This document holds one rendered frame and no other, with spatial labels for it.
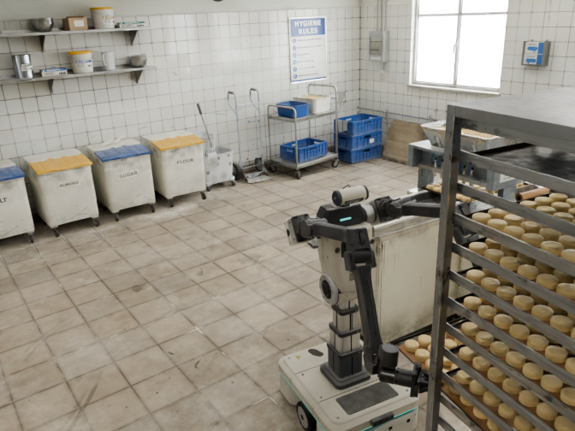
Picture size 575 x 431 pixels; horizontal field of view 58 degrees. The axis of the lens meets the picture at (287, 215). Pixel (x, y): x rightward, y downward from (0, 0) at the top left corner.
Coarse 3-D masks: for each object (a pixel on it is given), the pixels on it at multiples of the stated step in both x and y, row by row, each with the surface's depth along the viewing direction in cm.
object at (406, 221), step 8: (408, 216) 310; (416, 216) 311; (384, 224) 301; (392, 224) 303; (400, 224) 307; (408, 224) 310; (416, 224) 313; (376, 232) 298; (384, 232) 302; (392, 232) 305
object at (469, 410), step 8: (448, 336) 194; (408, 352) 186; (416, 360) 183; (424, 368) 179; (448, 368) 179; (448, 392) 169; (456, 400) 166; (464, 408) 163; (472, 408) 163; (472, 416) 160; (480, 424) 157
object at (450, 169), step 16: (448, 112) 137; (448, 128) 138; (448, 144) 139; (448, 160) 140; (448, 176) 141; (448, 192) 143; (448, 208) 145; (448, 224) 147; (448, 240) 149; (448, 256) 151; (448, 272) 153; (448, 288) 155; (432, 320) 160; (432, 336) 162; (432, 352) 164; (432, 368) 165; (432, 384) 167; (432, 400) 169; (432, 416) 171
